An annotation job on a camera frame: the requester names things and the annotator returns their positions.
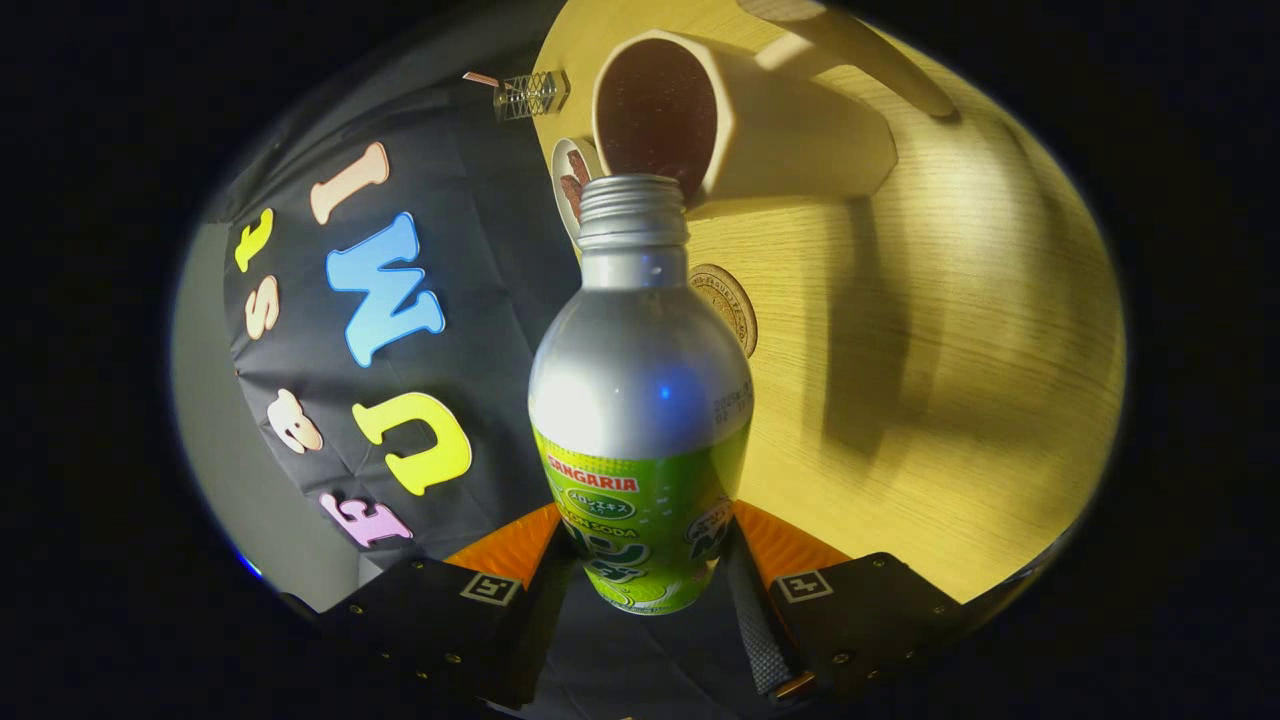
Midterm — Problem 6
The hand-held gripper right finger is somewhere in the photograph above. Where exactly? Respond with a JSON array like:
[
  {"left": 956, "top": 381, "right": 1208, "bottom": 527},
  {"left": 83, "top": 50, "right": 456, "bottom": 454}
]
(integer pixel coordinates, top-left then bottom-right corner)
[{"left": 722, "top": 500, "right": 969, "bottom": 706}]

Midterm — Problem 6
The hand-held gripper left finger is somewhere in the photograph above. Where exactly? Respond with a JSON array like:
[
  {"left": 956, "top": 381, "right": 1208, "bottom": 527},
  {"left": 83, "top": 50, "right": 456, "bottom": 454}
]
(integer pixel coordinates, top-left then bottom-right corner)
[{"left": 285, "top": 503, "right": 579, "bottom": 711}]

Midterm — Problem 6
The silver green juice bottle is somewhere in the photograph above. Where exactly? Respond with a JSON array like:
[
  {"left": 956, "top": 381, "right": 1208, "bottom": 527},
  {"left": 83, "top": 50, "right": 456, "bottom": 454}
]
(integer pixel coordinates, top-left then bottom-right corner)
[{"left": 528, "top": 173, "right": 754, "bottom": 616}]

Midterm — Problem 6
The round brown coaster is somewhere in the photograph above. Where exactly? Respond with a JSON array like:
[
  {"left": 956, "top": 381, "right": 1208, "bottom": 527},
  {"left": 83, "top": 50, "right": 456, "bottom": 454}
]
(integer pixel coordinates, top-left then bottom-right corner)
[{"left": 688, "top": 264, "right": 758, "bottom": 358}]

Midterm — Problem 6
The beige cup with wooden handle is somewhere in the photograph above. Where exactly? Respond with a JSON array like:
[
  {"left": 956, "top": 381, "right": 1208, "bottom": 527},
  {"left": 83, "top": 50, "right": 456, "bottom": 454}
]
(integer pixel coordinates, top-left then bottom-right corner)
[{"left": 592, "top": 0, "right": 961, "bottom": 209}]

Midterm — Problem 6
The wooden table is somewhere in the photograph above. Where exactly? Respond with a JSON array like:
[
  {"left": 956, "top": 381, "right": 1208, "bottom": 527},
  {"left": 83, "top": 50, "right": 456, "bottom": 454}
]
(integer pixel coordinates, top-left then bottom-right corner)
[{"left": 530, "top": 0, "right": 1126, "bottom": 606}]

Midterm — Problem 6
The white oval plate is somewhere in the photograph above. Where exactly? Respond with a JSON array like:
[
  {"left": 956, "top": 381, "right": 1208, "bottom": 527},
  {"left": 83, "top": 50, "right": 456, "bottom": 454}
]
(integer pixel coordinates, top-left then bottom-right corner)
[{"left": 551, "top": 137, "right": 606, "bottom": 246}]

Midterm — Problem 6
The wire mesh holder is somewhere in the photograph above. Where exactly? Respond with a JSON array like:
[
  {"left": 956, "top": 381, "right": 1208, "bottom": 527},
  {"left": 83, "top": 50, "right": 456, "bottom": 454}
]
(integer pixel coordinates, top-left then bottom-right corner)
[{"left": 493, "top": 70, "right": 571, "bottom": 122}]

